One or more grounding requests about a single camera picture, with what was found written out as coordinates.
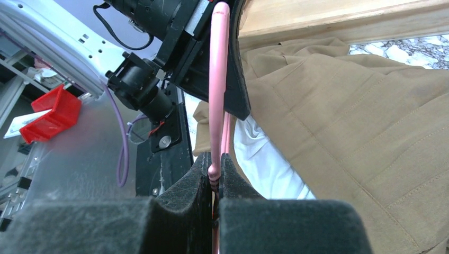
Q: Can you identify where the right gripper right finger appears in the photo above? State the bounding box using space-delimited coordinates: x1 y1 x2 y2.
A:
219 154 372 253

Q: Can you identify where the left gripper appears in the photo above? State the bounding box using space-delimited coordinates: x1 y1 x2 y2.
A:
105 1 251 120

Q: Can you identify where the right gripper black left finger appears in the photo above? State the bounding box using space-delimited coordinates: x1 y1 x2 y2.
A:
1 152 212 253

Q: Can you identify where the pink wire hanger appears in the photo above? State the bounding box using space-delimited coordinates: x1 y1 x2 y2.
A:
208 2 230 253

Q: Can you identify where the brown skirt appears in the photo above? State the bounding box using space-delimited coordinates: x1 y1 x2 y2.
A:
192 37 449 254

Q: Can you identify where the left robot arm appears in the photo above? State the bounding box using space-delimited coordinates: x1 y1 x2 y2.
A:
1 1 250 123

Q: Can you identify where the wooden clothes rack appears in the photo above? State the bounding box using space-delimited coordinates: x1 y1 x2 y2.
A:
239 0 448 49

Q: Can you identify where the red plastic bin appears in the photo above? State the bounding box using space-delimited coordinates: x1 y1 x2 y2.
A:
20 85 82 144

